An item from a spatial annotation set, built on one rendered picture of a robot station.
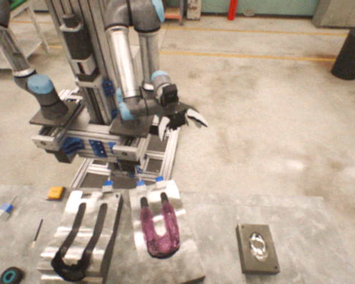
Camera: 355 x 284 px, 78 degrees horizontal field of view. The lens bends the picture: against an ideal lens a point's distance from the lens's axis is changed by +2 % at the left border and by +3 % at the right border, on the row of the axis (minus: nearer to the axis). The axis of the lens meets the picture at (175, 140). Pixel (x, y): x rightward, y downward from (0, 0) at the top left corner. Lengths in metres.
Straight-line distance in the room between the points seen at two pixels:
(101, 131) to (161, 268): 0.86
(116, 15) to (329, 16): 5.42
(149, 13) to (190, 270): 1.04
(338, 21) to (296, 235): 5.34
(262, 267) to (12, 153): 2.70
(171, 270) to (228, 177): 1.48
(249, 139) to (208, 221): 1.69
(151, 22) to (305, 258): 1.26
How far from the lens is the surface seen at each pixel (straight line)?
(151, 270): 1.05
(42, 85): 1.41
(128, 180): 2.07
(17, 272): 1.32
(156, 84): 0.86
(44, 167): 2.74
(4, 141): 3.28
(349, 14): 6.23
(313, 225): 1.41
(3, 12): 1.29
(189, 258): 1.06
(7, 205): 1.50
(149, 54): 1.08
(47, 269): 1.16
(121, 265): 1.19
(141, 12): 1.00
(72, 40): 1.24
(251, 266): 1.14
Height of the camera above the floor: 1.94
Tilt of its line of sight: 48 degrees down
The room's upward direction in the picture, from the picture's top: straight up
